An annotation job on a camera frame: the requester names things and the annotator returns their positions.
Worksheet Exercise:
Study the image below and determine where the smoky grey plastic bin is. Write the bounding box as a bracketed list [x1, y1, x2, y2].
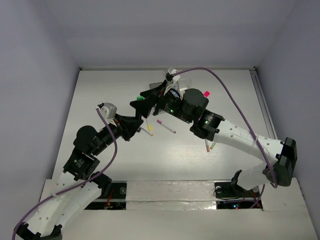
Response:
[149, 82, 163, 91]

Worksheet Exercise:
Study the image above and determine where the clear plastic bin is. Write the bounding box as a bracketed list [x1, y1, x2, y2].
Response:
[177, 78, 193, 92]

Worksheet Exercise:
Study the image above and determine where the pink highlighter cap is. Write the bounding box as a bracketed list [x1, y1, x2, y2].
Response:
[203, 91, 211, 98]

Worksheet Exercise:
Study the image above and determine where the peach-capped white marker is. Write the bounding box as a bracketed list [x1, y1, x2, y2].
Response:
[204, 139, 210, 153]

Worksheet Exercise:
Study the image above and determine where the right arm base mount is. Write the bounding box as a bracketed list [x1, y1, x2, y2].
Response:
[213, 181, 263, 210]

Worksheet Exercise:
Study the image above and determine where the purple-capped white marker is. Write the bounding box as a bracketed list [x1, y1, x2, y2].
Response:
[156, 119, 176, 134]

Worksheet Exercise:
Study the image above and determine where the long yellow-capped white marker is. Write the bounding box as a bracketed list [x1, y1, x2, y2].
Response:
[145, 118, 152, 132]

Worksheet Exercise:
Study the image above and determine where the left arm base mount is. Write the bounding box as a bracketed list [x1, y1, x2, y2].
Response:
[85, 181, 127, 210]

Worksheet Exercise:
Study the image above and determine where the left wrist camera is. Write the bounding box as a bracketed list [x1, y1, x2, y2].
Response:
[97, 102, 117, 122]

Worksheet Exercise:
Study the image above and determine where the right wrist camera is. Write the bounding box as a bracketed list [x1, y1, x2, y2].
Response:
[162, 66, 180, 94]

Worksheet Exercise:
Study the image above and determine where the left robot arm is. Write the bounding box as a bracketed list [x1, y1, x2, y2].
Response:
[12, 114, 143, 240]

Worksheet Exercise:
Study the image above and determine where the blue-lidded round jar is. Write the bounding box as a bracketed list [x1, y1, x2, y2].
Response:
[170, 84, 180, 94]

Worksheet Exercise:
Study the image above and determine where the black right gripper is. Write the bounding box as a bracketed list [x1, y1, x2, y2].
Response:
[129, 79, 193, 124]

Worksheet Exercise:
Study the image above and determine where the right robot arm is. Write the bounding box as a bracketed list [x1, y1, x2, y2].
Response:
[130, 83, 298, 196]

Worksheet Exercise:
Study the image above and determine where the short yellow-capped white marker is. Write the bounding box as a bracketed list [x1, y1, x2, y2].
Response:
[140, 127, 154, 137]

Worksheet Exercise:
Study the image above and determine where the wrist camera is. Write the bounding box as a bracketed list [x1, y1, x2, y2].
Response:
[97, 102, 117, 122]
[162, 66, 180, 94]

